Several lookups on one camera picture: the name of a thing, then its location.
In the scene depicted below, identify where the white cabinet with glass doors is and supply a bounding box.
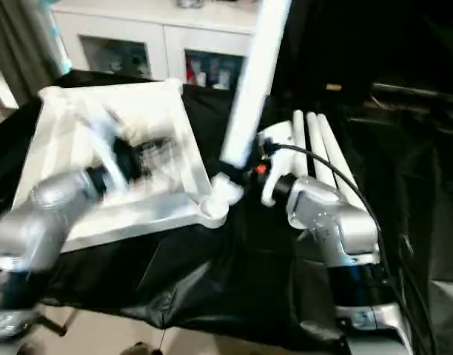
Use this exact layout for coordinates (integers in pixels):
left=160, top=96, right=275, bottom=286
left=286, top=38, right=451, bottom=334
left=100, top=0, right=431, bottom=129
left=50, top=0, right=261, bottom=90

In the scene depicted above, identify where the grey curtain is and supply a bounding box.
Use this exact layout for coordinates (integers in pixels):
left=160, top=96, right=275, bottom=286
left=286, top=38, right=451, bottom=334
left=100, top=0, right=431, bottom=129
left=0, top=0, right=61, bottom=109

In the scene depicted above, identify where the white plastic table top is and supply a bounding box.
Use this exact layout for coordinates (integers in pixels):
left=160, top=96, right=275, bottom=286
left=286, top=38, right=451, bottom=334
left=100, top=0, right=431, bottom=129
left=11, top=77, right=229, bottom=254

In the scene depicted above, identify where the teal patterned hanging cloth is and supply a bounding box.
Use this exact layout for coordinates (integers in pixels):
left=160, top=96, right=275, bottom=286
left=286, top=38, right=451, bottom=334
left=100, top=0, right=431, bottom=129
left=40, top=0, right=71, bottom=75

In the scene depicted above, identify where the white plastic table leg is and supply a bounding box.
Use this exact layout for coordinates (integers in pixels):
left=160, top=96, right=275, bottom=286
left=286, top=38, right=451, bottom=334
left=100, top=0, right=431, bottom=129
left=317, top=113, right=361, bottom=209
left=210, top=0, right=292, bottom=206
left=306, top=112, right=338, bottom=186
left=292, top=109, right=309, bottom=179

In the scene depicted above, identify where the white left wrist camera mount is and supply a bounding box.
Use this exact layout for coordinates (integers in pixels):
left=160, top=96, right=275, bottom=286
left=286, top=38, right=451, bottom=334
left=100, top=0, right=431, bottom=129
left=81, top=110, right=128, bottom=194

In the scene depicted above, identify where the black mat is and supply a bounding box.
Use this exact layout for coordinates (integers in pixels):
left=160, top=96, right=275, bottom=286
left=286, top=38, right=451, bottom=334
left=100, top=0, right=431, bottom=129
left=0, top=68, right=453, bottom=355

